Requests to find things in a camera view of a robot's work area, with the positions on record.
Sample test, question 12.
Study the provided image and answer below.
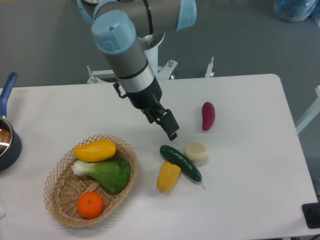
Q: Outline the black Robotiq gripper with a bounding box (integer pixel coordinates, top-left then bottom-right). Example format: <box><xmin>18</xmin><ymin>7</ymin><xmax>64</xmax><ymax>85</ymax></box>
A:
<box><xmin>113</xmin><ymin>78</ymin><xmax>180</xmax><ymax>141</ymax></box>

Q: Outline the purple sweet potato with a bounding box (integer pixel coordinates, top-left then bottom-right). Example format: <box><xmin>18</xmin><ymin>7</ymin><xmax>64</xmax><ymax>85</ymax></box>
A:
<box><xmin>201</xmin><ymin>101</ymin><xmax>216</xmax><ymax>131</ymax></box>

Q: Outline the white frame at right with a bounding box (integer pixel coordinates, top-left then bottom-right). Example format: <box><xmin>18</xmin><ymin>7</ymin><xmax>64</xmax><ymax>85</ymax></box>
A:
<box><xmin>295</xmin><ymin>85</ymin><xmax>320</xmax><ymax>134</ymax></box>

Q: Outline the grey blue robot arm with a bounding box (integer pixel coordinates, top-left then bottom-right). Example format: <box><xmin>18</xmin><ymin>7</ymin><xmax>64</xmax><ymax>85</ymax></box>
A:
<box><xmin>76</xmin><ymin>0</ymin><xmax>197</xmax><ymax>141</ymax></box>

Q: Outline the cream round cake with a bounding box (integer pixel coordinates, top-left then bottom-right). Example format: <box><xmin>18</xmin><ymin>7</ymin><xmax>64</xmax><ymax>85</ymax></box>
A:
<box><xmin>183</xmin><ymin>142</ymin><xmax>209</xmax><ymax>167</ymax></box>

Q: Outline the dark green cucumber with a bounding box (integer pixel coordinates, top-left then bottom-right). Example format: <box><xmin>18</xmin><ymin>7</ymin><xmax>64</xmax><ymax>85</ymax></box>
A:
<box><xmin>159</xmin><ymin>145</ymin><xmax>205</xmax><ymax>188</ymax></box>

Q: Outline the green bok choy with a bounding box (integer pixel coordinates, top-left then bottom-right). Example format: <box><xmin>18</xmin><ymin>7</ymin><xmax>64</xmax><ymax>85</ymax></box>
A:
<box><xmin>71</xmin><ymin>157</ymin><xmax>132</xmax><ymax>194</ymax></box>

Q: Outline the orange tangerine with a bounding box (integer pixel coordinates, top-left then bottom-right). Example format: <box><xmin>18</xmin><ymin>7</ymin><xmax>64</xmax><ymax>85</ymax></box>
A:
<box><xmin>77</xmin><ymin>191</ymin><xmax>104</xmax><ymax>219</ymax></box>

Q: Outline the woven wicker basket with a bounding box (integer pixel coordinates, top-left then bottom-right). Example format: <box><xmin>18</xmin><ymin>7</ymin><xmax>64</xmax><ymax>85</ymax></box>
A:
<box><xmin>43</xmin><ymin>134</ymin><xmax>138</xmax><ymax>228</ymax></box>

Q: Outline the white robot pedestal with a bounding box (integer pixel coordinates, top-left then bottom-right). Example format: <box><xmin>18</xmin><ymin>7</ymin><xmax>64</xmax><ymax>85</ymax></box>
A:
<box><xmin>86</xmin><ymin>32</ymin><xmax>215</xmax><ymax>84</ymax></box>

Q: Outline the yellow bell pepper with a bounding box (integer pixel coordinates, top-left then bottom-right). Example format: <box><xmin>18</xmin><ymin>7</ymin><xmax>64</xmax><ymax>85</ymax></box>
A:
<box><xmin>157</xmin><ymin>161</ymin><xmax>181</xmax><ymax>192</ymax></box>

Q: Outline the black device at edge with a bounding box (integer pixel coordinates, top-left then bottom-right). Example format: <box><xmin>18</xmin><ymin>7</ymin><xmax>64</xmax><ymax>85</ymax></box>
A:
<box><xmin>301</xmin><ymin>202</ymin><xmax>320</xmax><ymax>229</ymax></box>

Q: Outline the blue plastic bag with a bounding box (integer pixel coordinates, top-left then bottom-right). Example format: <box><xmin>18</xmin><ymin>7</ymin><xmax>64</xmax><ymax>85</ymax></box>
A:
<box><xmin>273</xmin><ymin>0</ymin><xmax>320</xmax><ymax>23</ymax></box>

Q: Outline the blue saucepan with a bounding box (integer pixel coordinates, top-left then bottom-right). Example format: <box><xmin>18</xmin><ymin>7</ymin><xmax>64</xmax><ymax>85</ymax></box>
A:
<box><xmin>0</xmin><ymin>72</ymin><xmax>22</xmax><ymax>171</ymax></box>

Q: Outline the yellow mango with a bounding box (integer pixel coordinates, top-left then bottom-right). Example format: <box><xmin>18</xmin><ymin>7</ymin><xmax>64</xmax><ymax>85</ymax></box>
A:
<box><xmin>73</xmin><ymin>139</ymin><xmax>117</xmax><ymax>163</ymax></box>

